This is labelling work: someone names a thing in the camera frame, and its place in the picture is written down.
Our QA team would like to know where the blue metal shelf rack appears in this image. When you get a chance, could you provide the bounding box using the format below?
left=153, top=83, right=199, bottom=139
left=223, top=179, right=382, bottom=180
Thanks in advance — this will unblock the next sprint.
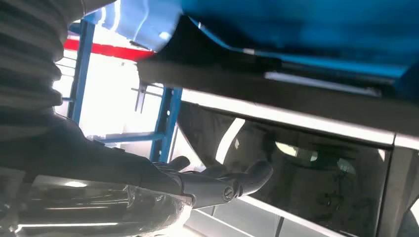
left=67, top=0, right=419, bottom=164

